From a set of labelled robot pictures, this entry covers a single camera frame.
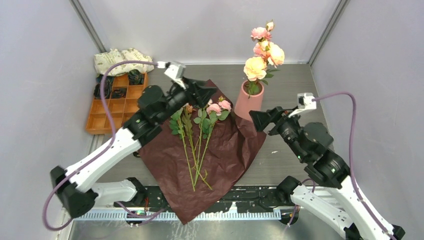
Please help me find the pink flower bouquet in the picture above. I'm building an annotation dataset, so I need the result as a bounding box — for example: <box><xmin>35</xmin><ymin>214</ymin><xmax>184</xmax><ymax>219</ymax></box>
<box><xmin>169</xmin><ymin>96</ymin><xmax>232</xmax><ymax>191</ymax></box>

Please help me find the pink cylindrical vase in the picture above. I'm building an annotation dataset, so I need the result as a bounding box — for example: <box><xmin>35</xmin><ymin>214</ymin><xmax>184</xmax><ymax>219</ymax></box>
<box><xmin>233</xmin><ymin>80</ymin><xmax>264</xmax><ymax>122</ymax></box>

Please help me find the maroon and red wrapping paper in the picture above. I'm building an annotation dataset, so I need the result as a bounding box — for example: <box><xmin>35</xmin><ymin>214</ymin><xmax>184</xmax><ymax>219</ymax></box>
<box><xmin>138</xmin><ymin>91</ymin><xmax>266</xmax><ymax>224</ymax></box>

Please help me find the dark rolled fabric top right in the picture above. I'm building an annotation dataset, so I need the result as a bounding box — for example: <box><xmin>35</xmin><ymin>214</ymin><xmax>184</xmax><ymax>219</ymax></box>
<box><xmin>128</xmin><ymin>69</ymin><xmax>145</xmax><ymax>86</ymax></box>

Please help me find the aluminium rail frame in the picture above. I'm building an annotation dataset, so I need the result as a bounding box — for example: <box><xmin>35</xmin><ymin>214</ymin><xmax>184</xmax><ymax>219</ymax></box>
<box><xmin>57</xmin><ymin>132</ymin><xmax>364</xmax><ymax>240</ymax></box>

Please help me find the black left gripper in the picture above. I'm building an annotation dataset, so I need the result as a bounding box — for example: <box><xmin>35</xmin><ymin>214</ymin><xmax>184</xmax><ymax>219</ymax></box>
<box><xmin>156</xmin><ymin>76</ymin><xmax>216</xmax><ymax>124</ymax></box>

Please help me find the dark rolled fabric top left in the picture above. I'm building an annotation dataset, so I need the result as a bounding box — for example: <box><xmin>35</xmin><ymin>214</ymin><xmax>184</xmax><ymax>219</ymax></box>
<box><xmin>96</xmin><ymin>74</ymin><xmax>115</xmax><ymax>86</ymax></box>

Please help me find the orange compartment tray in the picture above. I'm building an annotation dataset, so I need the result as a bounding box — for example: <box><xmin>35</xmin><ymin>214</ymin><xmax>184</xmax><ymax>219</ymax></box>
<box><xmin>85</xmin><ymin>73</ymin><xmax>149</xmax><ymax>135</ymax></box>

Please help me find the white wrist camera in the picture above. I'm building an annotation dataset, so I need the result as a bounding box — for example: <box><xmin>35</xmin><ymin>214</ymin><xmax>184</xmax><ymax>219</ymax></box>
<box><xmin>288</xmin><ymin>92</ymin><xmax>317</xmax><ymax>118</ymax></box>
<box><xmin>156</xmin><ymin>61</ymin><xmax>187</xmax><ymax>90</ymax></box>

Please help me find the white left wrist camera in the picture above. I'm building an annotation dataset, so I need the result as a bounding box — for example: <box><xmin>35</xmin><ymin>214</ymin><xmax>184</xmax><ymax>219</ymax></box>
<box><xmin>156</xmin><ymin>61</ymin><xmax>187</xmax><ymax>90</ymax></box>

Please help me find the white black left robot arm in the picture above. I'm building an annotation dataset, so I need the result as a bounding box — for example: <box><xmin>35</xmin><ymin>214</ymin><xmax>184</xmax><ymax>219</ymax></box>
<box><xmin>50</xmin><ymin>78</ymin><xmax>217</xmax><ymax>219</ymax></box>

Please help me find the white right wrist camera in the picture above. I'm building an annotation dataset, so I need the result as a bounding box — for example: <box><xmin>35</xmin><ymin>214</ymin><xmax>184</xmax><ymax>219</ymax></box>
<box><xmin>288</xmin><ymin>92</ymin><xmax>317</xmax><ymax>118</ymax></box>

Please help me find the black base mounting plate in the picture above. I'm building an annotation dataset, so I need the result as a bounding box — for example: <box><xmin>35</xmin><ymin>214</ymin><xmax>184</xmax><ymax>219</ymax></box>
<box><xmin>122</xmin><ymin>185</ymin><xmax>294</xmax><ymax>214</ymax></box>

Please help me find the dark rolled fabric middle left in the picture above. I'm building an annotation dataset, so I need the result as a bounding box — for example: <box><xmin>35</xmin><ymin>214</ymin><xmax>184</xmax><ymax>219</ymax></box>
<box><xmin>93</xmin><ymin>82</ymin><xmax>113</xmax><ymax>100</ymax></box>

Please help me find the dark rolled fabric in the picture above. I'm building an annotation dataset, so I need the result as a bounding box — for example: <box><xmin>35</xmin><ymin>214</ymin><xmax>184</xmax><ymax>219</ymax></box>
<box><xmin>110</xmin><ymin>87</ymin><xmax>127</xmax><ymax>99</ymax></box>
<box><xmin>128</xmin><ymin>69</ymin><xmax>145</xmax><ymax>86</ymax></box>
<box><xmin>93</xmin><ymin>82</ymin><xmax>113</xmax><ymax>100</ymax></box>
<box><xmin>96</xmin><ymin>74</ymin><xmax>115</xmax><ymax>86</ymax></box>

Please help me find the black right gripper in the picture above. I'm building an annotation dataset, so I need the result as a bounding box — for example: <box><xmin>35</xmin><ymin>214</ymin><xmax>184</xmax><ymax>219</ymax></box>
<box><xmin>247</xmin><ymin>104</ymin><xmax>307</xmax><ymax>160</ymax></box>

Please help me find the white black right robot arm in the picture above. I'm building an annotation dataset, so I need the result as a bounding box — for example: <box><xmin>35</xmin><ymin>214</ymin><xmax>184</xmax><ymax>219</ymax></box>
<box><xmin>249</xmin><ymin>106</ymin><xmax>406</xmax><ymax>240</ymax></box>

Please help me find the cream patterned cloth bag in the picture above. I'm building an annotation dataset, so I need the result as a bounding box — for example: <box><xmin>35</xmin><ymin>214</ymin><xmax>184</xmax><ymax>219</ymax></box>
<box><xmin>93</xmin><ymin>48</ymin><xmax>154</xmax><ymax>77</ymax></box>

